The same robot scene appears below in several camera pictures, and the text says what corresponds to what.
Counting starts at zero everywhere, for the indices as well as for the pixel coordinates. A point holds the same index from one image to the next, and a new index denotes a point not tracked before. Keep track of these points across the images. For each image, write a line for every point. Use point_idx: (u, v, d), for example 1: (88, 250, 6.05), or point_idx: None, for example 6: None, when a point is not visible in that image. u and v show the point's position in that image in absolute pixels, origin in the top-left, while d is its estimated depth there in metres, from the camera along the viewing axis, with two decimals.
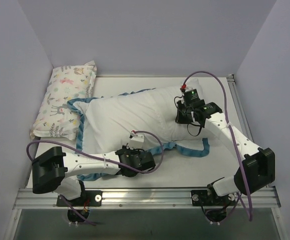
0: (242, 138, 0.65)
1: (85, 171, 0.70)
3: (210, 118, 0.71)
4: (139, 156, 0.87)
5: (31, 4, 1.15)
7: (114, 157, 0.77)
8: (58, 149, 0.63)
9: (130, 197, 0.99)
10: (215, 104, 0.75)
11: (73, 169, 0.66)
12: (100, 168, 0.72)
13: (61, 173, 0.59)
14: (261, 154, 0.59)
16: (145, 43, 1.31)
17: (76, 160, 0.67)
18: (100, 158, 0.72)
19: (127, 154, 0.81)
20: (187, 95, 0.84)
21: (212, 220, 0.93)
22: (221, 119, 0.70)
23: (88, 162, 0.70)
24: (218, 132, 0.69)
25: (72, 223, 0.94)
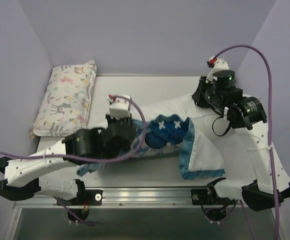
0: (278, 167, 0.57)
1: (36, 174, 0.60)
3: (251, 129, 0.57)
4: (104, 133, 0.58)
5: (31, 3, 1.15)
7: (59, 149, 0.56)
8: None
9: (129, 196, 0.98)
10: (259, 105, 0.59)
11: (12, 178, 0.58)
12: (43, 167, 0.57)
13: None
14: (289, 191, 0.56)
16: (145, 43, 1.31)
17: (15, 167, 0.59)
18: (39, 156, 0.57)
19: (80, 137, 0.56)
20: (223, 80, 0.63)
21: (212, 219, 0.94)
22: (262, 135, 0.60)
23: (29, 166, 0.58)
24: (253, 149, 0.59)
25: (72, 222, 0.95)
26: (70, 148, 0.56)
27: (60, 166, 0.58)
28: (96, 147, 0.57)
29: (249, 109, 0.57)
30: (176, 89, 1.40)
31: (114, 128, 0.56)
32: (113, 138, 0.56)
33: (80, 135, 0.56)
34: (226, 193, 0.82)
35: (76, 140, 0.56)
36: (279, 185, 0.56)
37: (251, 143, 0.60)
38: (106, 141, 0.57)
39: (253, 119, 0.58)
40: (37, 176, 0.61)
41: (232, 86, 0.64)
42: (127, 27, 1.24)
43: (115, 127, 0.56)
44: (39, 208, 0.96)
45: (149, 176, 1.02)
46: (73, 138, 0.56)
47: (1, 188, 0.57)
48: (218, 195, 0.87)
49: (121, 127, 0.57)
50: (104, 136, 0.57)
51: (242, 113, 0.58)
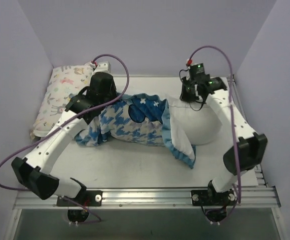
0: (241, 121, 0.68)
1: (59, 150, 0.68)
3: (214, 94, 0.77)
4: (91, 87, 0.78)
5: (31, 4, 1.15)
7: (67, 116, 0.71)
8: (16, 162, 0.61)
9: (130, 197, 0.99)
10: (220, 81, 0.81)
11: (44, 161, 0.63)
12: (64, 135, 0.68)
13: (35, 174, 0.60)
14: (255, 139, 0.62)
16: (145, 43, 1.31)
17: (39, 153, 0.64)
18: (57, 128, 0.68)
19: (78, 99, 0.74)
20: (193, 67, 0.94)
21: (212, 220, 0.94)
22: (224, 98, 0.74)
23: (50, 144, 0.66)
24: (219, 109, 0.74)
25: (72, 223, 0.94)
26: (75, 110, 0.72)
27: (75, 129, 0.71)
28: (92, 100, 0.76)
29: (213, 82, 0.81)
30: (176, 89, 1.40)
31: (98, 79, 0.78)
32: (100, 84, 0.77)
33: (78, 98, 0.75)
34: (224, 187, 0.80)
35: (76, 102, 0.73)
36: (243, 133, 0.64)
37: (216, 105, 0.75)
38: (97, 90, 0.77)
39: (215, 88, 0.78)
40: (59, 153, 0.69)
41: (200, 72, 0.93)
42: (127, 28, 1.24)
43: (98, 76, 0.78)
44: (39, 209, 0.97)
45: (150, 177, 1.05)
46: (72, 103, 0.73)
47: (39, 174, 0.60)
48: (216, 190, 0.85)
49: (103, 75, 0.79)
50: (93, 88, 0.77)
51: (206, 84, 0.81)
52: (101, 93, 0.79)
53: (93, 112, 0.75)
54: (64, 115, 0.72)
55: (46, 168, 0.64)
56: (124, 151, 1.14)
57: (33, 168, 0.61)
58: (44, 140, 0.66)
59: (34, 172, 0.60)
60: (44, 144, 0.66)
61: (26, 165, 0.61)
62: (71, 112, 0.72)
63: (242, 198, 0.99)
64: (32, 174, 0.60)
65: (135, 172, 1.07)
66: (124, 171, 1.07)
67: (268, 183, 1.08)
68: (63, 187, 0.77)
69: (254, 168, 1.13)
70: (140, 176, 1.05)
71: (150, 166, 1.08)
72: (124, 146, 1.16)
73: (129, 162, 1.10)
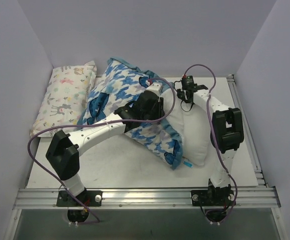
0: (218, 103, 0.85)
1: (97, 140, 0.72)
3: (197, 94, 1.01)
4: (138, 103, 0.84)
5: (31, 4, 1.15)
7: (115, 117, 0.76)
8: (60, 133, 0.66)
9: (130, 197, 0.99)
10: (203, 87, 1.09)
11: (82, 143, 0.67)
12: (106, 130, 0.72)
13: (73, 150, 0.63)
14: (229, 111, 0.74)
16: (145, 43, 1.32)
17: (82, 134, 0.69)
18: (103, 122, 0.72)
19: (126, 109, 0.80)
20: (183, 80, 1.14)
21: (212, 220, 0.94)
22: (205, 93, 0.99)
23: (94, 131, 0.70)
24: (202, 101, 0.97)
25: (72, 223, 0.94)
26: (121, 116, 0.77)
27: (116, 130, 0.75)
28: (135, 113, 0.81)
29: (198, 88, 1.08)
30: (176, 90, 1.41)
31: (145, 98, 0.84)
32: (146, 101, 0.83)
33: (126, 109, 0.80)
34: (221, 178, 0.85)
35: (125, 110, 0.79)
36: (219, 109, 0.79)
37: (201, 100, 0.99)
38: (142, 106, 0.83)
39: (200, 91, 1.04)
40: (94, 143, 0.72)
41: (190, 81, 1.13)
42: (127, 28, 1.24)
43: (145, 95, 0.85)
44: (39, 209, 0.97)
45: (150, 178, 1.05)
46: (121, 110, 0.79)
47: (72, 151, 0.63)
48: (214, 185, 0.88)
49: (150, 95, 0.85)
50: (139, 104, 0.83)
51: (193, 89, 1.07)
52: (144, 111, 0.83)
53: (134, 124, 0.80)
54: (112, 116, 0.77)
55: (80, 150, 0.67)
56: (125, 151, 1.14)
57: (72, 144, 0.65)
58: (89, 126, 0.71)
59: (72, 148, 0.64)
60: (88, 129, 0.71)
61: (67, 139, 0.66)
62: (118, 115, 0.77)
63: (241, 198, 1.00)
64: (71, 148, 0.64)
65: (135, 172, 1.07)
66: (124, 172, 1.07)
67: (268, 183, 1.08)
68: (68, 181, 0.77)
69: (254, 168, 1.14)
70: (141, 176, 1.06)
71: (150, 167, 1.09)
72: (124, 146, 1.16)
73: (129, 163, 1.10)
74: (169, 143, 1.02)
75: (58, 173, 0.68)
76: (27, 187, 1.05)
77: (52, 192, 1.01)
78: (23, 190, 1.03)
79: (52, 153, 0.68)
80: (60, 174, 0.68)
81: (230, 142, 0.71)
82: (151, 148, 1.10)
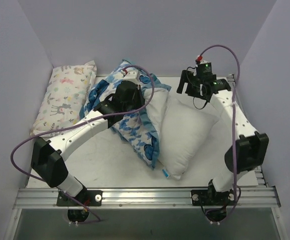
0: (243, 120, 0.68)
1: (80, 141, 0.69)
3: (217, 94, 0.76)
4: (116, 95, 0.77)
5: (31, 4, 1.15)
7: (95, 114, 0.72)
8: (40, 140, 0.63)
9: (130, 197, 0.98)
10: (225, 82, 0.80)
11: (64, 147, 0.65)
12: (88, 130, 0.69)
13: (56, 156, 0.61)
14: (255, 138, 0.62)
16: (145, 43, 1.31)
17: (63, 139, 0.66)
18: (82, 123, 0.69)
19: (106, 103, 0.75)
20: (201, 67, 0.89)
21: (212, 219, 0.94)
22: (227, 98, 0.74)
23: (75, 133, 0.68)
24: (222, 109, 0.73)
25: (72, 223, 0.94)
26: (102, 112, 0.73)
27: (98, 128, 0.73)
28: (116, 106, 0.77)
29: (219, 85, 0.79)
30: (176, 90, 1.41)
31: (123, 89, 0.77)
32: (125, 93, 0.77)
33: (106, 103, 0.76)
34: (227, 185, 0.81)
35: (104, 105, 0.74)
36: (244, 131, 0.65)
37: (220, 105, 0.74)
38: (122, 98, 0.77)
39: (220, 89, 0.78)
40: (77, 145, 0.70)
41: (207, 72, 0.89)
42: (127, 28, 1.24)
43: (123, 86, 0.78)
44: (39, 209, 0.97)
45: (149, 178, 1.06)
46: (101, 105, 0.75)
47: (56, 158, 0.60)
48: (216, 189, 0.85)
49: (128, 85, 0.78)
50: (118, 96, 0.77)
51: (211, 84, 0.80)
52: (125, 102, 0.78)
53: (116, 117, 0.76)
54: (91, 113, 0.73)
55: (64, 154, 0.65)
56: (124, 151, 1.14)
57: (54, 150, 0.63)
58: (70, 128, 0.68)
59: (55, 154, 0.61)
60: (69, 132, 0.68)
61: (49, 146, 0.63)
62: (99, 112, 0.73)
63: (242, 198, 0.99)
64: (53, 155, 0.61)
65: (135, 172, 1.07)
66: (124, 171, 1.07)
67: (268, 183, 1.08)
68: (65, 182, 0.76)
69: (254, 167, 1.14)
70: (140, 176, 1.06)
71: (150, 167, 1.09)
72: (124, 145, 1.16)
73: (129, 162, 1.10)
74: (148, 134, 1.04)
75: (46, 180, 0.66)
76: (27, 187, 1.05)
77: (52, 192, 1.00)
78: (23, 189, 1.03)
79: (37, 163, 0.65)
80: (48, 182, 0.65)
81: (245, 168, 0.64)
82: (134, 144, 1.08)
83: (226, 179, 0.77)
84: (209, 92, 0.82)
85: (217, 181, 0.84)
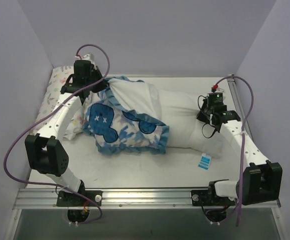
0: (252, 148, 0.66)
1: (64, 124, 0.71)
3: (226, 123, 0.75)
4: (76, 73, 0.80)
5: (31, 4, 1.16)
7: (66, 96, 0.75)
8: (29, 137, 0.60)
9: (131, 198, 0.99)
10: (235, 113, 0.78)
11: (55, 131, 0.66)
12: (68, 111, 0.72)
13: (53, 141, 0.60)
14: (267, 167, 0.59)
16: (145, 43, 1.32)
17: (49, 126, 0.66)
18: (59, 107, 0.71)
19: (69, 84, 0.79)
20: (211, 97, 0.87)
21: (212, 219, 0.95)
22: (236, 127, 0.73)
23: (58, 117, 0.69)
24: (231, 138, 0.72)
25: (72, 223, 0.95)
26: (69, 91, 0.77)
27: (74, 106, 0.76)
28: (79, 82, 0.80)
29: (228, 118, 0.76)
30: (176, 89, 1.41)
31: (81, 64, 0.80)
32: (83, 68, 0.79)
33: (69, 83, 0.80)
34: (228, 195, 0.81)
35: (68, 86, 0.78)
36: (255, 161, 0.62)
37: (229, 134, 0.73)
38: (83, 73, 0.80)
39: (229, 119, 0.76)
40: (64, 128, 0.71)
41: (218, 102, 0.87)
42: (127, 28, 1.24)
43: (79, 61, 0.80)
44: (39, 209, 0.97)
45: (149, 177, 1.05)
46: (65, 88, 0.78)
47: (55, 142, 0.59)
48: (217, 193, 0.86)
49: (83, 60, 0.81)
50: (78, 73, 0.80)
51: (220, 115, 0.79)
52: (86, 76, 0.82)
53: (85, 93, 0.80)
54: (61, 96, 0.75)
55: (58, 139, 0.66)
56: (124, 151, 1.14)
57: (49, 138, 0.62)
58: (51, 115, 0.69)
59: (50, 141, 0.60)
60: (52, 119, 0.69)
61: (41, 138, 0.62)
62: (66, 92, 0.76)
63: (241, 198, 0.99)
64: (50, 142, 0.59)
65: (135, 172, 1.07)
66: (124, 171, 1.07)
67: None
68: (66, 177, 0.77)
69: None
70: (140, 176, 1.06)
71: (150, 167, 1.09)
72: None
73: (129, 162, 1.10)
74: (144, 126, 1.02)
75: (52, 171, 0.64)
76: (27, 187, 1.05)
77: (52, 192, 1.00)
78: (23, 189, 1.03)
79: (36, 160, 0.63)
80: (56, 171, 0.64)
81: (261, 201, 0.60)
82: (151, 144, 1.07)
83: (231, 194, 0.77)
84: (218, 122, 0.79)
85: (218, 187, 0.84)
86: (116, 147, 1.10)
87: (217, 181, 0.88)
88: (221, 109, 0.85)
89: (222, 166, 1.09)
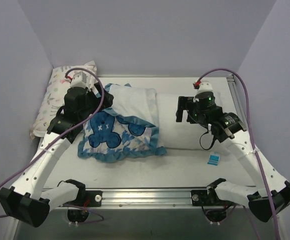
0: (269, 168, 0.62)
1: (46, 173, 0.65)
3: (233, 137, 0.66)
4: (66, 106, 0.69)
5: (31, 4, 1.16)
7: (51, 138, 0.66)
8: (3, 191, 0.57)
9: (131, 197, 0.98)
10: (237, 118, 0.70)
11: (31, 187, 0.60)
12: (50, 158, 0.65)
13: (27, 202, 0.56)
14: (287, 190, 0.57)
16: (145, 43, 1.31)
17: (26, 179, 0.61)
18: (40, 154, 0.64)
19: (59, 120, 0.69)
20: (203, 100, 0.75)
21: (212, 219, 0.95)
22: (246, 142, 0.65)
23: (37, 168, 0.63)
24: (241, 155, 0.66)
25: (72, 223, 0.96)
26: (58, 131, 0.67)
27: (60, 150, 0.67)
28: (71, 118, 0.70)
29: (233, 128, 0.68)
30: (176, 89, 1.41)
31: (72, 98, 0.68)
32: (75, 102, 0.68)
33: (59, 119, 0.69)
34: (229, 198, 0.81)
35: (57, 123, 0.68)
36: (275, 185, 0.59)
37: (238, 151, 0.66)
38: (75, 108, 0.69)
39: (233, 128, 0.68)
40: (46, 175, 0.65)
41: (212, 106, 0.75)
42: (127, 28, 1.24)
43: (71, 94, 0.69)
44: None
45: (149, 177, 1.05)
46: (54, 124, 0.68)
47: (27, 204, 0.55)
48: (218, 196, 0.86)
49: (76, 92, 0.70)
50: (69, 107, 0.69)
51: (222, 124, 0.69)
52: (79, 110, 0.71)
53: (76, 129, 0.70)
54: (47, 137, 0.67)
55: (35, 194, 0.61)
56: None
57: (22, 196, 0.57)
58: (30, 165, 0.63)
59: (24, 200, 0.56)
60: (31, 169, 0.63)
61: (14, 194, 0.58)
62: (55, 131, 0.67)
63: None
64: (23, 201, 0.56)
65: (135, 172, 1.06)
66: (124, 171, 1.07)
67: None
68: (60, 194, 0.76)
69: None
70: (140, 176, 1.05)
71: (151, 167, 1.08)
72: None
73: (129, 162, 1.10)
74: (140, 132, 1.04)
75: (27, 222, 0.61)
76: None
77: None
78: None
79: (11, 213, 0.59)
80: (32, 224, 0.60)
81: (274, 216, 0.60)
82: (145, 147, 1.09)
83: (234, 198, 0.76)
84: (221, 133, 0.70)
85: (220, 192, 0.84)
86: (120, 153, 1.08)
87: (219, 184, 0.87)
88: (217, 113, 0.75)
89: (223, 165, 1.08)
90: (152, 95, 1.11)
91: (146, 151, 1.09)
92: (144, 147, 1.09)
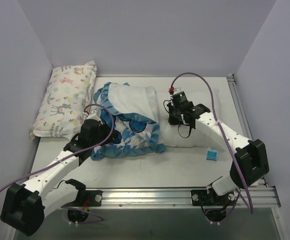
0: (232, 133, 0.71)
1: (55, 181, 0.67)
3: (199, 118, 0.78)
4: (81, 133, 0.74)
5: (31, 4, 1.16)
7: (66, 153, 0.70)
8: (13, 187, 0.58)
9: (130, 197, 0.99)
10: (203, 106, 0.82)
11: (41, 188, 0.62)
12: (63, 169, 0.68)
13: (35, 197, 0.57)
14: (252, 146, 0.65)
16: (145, 43, 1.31)
17: (38, 180, 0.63)
18: (56, 163, 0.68)
19: (75, 142, 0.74)
20: (175, 97, 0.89)
21: (212, 220, 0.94)
22: (210, 118, 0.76)
23: (50, 173, 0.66)
24: (209, 130, 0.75)
25: (72, 223, 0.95)
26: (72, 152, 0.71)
27: (72, 165, 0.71)
28: (84, 144, 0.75)
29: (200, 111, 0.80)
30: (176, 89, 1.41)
31: (87, 127, 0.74)
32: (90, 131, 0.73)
33: (74, 142, 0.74)
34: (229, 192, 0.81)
35: (72, 145, 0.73)
36: (239, 144, 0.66)
37: (206, 127, 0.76)
38: (88, 135, 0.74)
39: (200, 112, 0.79)
40: (54, 185, 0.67)
41: (183, 101, 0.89)
42: (127, 28, 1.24)
43: (87, 124, 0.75)
44: None
45: (150, 177, 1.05)
46: (69, 145, 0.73)
47: (34, 200, 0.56)
48: (217, 193, 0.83)
49: (91, 122, 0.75)
50: (83, 134, 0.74)
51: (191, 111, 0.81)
52: (91, 138, 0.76)
53: (86, 154, 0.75)
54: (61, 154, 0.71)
55: (42, 196, 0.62)
56: None
57: (31, 193, 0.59)
58: (42, 170, 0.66)
59: (31, 197, 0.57)
60: (43, 173, 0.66)
61: (24, 190, 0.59)
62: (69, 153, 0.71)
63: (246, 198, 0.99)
64: (30, 198, 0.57)
65: (135, 172, 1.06)
66: (124, 172, 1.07)
67: (268, 183, 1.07)
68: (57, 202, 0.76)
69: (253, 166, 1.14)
70: (140, 176, 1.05)
71: (151, 167, 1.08)
72: None
73: (129, 161, 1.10)
74: (141, 128, 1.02)
75: (21, 229, 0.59)
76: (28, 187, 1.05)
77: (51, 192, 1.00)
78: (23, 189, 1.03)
79: (9, 212, 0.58)
80: (24, 228, 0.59)
81: (256, 180, 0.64)
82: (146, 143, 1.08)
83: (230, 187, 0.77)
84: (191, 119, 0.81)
85: (216, 186, 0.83)
86: (120, 150, 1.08)
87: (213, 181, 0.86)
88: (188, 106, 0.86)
89: (223, 165, 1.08)
90: (152, 93, 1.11)
91: (146, 148, 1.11)
92: (144, 144, 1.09)
